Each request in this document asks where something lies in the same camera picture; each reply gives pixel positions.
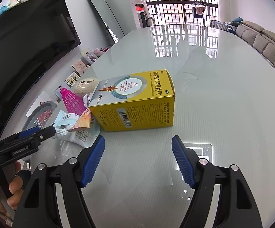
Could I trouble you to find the red plastic bag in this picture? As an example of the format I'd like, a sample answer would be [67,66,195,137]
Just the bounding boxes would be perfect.
[34,109,52,129]

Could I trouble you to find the white blue mask package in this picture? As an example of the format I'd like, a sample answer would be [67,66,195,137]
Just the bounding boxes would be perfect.
[53,109,100,148]

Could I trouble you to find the yellow medicine box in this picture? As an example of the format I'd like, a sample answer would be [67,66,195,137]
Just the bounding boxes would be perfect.
[88,70,176,132]

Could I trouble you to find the grey perforated trash basket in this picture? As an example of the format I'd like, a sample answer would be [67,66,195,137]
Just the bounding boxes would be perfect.
[22,101,57,131]

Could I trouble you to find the left hand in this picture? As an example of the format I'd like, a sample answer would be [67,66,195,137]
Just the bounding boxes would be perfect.
[0,161,31,223]

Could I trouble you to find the pink snack wrapper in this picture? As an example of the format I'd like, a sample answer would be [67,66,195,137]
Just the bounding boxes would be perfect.
[67,108,92,132]

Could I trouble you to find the crumpled white wrapper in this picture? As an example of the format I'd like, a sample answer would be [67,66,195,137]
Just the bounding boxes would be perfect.
[82,93,93,108]

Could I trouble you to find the beige plush toy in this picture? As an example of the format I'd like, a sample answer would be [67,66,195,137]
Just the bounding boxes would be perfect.
[71,78,99,99]

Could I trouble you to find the pink plush on console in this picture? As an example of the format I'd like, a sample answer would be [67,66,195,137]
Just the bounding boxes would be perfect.
[93,48,104,58]

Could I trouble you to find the leaning floor mirror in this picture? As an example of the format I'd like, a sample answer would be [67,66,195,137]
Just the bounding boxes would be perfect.
[89,0,125,43]

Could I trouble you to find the beige sofa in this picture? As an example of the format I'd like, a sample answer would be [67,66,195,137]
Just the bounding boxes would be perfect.
[235,21,275,69]

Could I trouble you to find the metal window grille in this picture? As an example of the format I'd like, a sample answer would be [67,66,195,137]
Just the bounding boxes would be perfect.
[145,0,219,26]

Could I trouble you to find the large family photo frame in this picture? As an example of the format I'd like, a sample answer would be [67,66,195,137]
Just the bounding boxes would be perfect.
[26,91,57,117]

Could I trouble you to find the man portrait photo frame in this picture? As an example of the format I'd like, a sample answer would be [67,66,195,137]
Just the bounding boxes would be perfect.
[55,81,71,100]

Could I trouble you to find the scalloped colourful photo frame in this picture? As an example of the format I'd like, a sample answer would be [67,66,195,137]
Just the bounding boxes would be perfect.
[65,72,80,87]

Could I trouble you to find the baby photo frame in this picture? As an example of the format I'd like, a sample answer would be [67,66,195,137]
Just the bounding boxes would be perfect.
[72,59,88,76]

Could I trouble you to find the tall leaning photo frame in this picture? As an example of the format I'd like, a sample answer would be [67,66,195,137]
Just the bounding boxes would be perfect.
[81,49,98,65]

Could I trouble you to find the black wall television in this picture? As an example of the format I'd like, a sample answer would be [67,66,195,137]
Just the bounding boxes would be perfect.
[0,0,81,137]

